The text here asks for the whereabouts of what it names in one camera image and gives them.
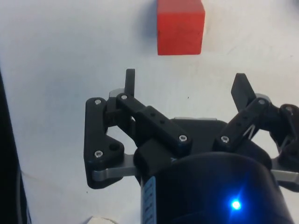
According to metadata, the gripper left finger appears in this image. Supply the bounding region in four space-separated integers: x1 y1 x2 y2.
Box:
83 68 193 189

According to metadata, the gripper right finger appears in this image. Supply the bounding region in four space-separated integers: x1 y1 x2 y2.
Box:
213 73 299 187

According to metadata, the red cube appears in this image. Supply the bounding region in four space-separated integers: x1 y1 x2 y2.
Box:
156 0 206 56

